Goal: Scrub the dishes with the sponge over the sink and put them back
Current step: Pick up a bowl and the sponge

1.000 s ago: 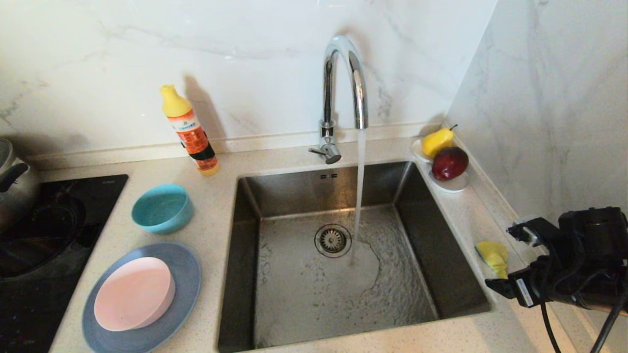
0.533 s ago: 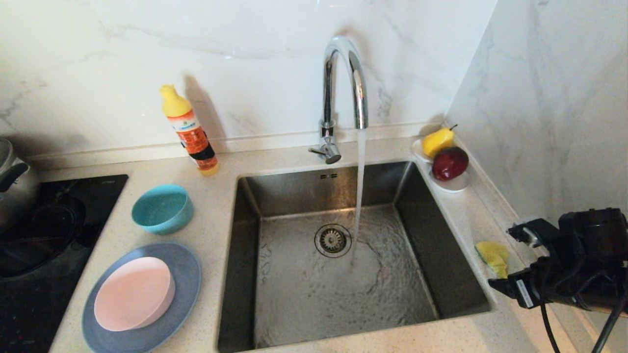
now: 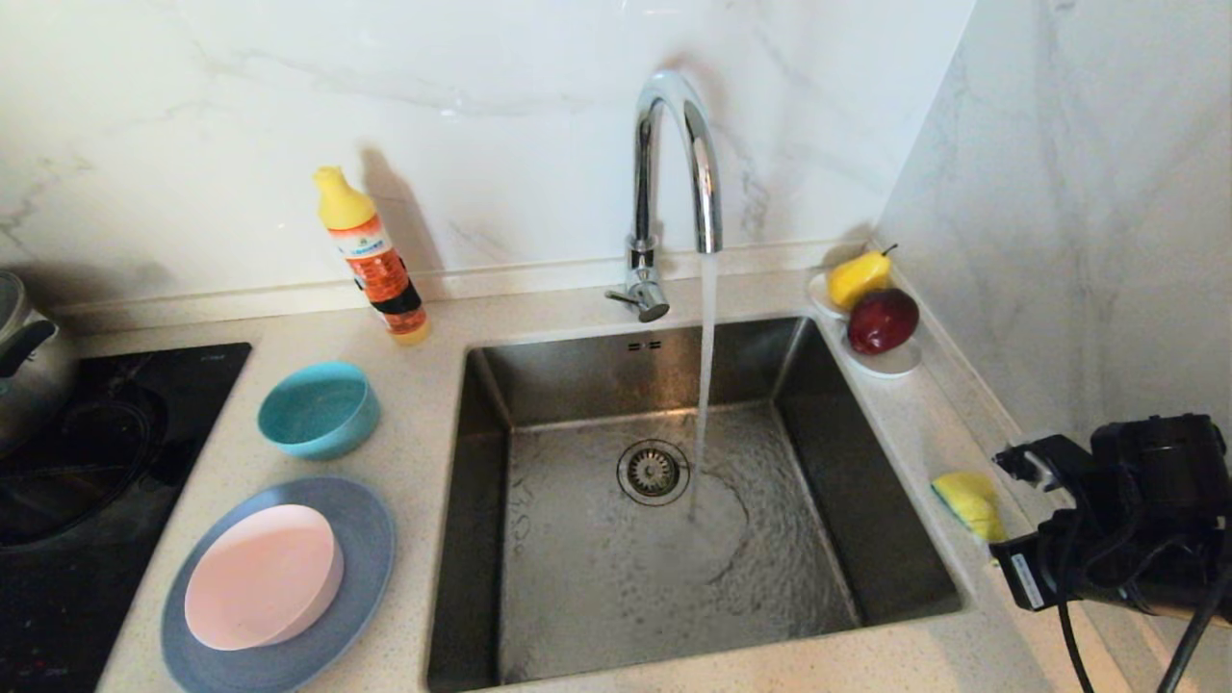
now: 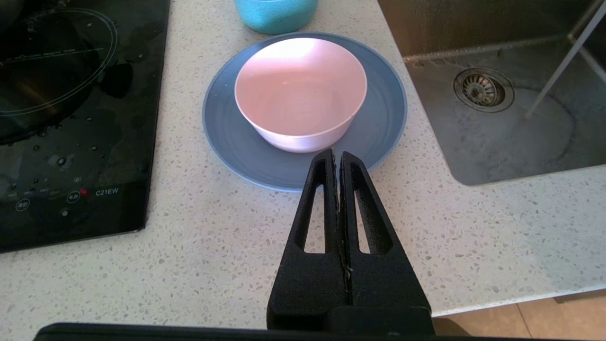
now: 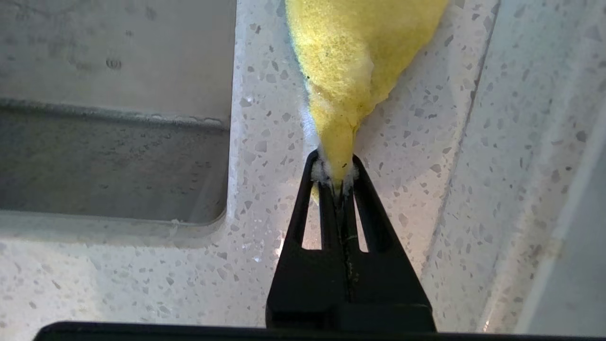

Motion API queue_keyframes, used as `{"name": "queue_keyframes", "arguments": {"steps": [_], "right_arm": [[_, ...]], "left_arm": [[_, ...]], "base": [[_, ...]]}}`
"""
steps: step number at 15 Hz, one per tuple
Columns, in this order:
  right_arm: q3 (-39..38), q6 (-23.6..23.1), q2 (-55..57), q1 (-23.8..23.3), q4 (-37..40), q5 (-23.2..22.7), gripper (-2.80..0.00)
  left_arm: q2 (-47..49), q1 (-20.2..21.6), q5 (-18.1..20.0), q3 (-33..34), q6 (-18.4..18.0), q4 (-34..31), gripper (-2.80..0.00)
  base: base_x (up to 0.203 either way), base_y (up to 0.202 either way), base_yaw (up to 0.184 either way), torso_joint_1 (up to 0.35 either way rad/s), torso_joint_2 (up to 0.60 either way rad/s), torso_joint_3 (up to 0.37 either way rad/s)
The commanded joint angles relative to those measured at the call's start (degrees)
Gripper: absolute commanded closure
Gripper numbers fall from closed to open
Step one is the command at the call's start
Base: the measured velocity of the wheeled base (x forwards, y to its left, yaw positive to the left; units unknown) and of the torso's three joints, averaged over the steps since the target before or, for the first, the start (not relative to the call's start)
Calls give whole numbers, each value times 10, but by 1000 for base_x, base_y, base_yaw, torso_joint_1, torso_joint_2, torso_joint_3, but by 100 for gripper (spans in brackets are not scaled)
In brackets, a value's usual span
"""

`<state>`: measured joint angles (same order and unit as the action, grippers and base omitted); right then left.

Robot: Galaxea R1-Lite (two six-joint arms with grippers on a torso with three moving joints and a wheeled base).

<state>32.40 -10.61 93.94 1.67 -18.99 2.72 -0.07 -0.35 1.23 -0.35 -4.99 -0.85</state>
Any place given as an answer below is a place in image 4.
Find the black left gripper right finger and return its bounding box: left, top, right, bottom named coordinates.
left=338, top=151, right=434, bottom=332

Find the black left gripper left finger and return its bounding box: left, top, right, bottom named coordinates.
left=267, top=148, right=352, bottom=331

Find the teal bowl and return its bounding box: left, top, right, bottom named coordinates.
left=234, top=0, right=319, bottom=35

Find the stainless steel sink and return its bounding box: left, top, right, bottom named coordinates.
left=378, top=0, right=606, bottom=187

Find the blue-grey plate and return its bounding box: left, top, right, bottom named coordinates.
left=202, top=32, right=408, bottom=192

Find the pink bowl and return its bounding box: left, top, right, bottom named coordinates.
left=234, top=38, right=368, bottom=153

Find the round metal drain strainer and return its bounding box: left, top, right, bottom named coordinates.
left=453, top=67, right=515, bottom=113

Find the running tap water stream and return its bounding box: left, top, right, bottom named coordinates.
left=524, top=0, right=606, bottom=119

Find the black induction cooktop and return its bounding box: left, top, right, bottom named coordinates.
left=0, top=0, right=171, bottom=254

